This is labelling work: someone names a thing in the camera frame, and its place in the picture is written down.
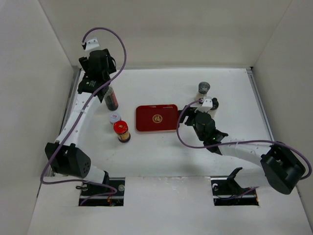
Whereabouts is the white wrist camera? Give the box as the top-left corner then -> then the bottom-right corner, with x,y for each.
82,37 -> 101,52
197,97 -> 213,113

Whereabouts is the small jar white lid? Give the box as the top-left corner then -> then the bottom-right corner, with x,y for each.
109,112 -> 122,124

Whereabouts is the white shaker black knob lid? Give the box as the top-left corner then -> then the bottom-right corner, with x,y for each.
209,97 -> 219,118

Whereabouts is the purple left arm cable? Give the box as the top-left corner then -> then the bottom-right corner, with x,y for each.
40,26 -> 128,206

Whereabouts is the salt grinder black clear top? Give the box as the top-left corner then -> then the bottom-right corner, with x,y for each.
196,82 -> 211,100

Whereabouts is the soy sauce bottle red label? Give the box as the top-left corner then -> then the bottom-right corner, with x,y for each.
104,86 -> 118,111

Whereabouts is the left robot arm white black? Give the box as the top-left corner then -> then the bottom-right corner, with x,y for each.
45,49 -> 116,195

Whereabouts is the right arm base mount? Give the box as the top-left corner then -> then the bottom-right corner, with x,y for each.
211,167 -> 259,206

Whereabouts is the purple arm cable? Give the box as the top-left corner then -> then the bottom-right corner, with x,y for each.
40,26 -> 128,206
176,99 -> 313,199

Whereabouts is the red lid sauce jar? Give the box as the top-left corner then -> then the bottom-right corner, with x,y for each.
113,120 -> 131,143

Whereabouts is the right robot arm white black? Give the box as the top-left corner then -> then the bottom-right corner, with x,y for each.
178,106 -> 312,195

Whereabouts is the red lacquer tray gold emblem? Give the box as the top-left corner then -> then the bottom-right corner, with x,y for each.
135,104 -> 179,132

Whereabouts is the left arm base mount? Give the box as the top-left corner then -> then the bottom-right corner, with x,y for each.
75,178 -> 126,207

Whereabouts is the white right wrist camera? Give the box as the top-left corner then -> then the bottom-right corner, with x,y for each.
197,97 -> 213,113

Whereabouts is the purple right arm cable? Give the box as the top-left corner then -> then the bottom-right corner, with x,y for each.
176,99 -> 313,199

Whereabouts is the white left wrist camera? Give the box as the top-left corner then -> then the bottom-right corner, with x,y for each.
82,37 -> 101,52

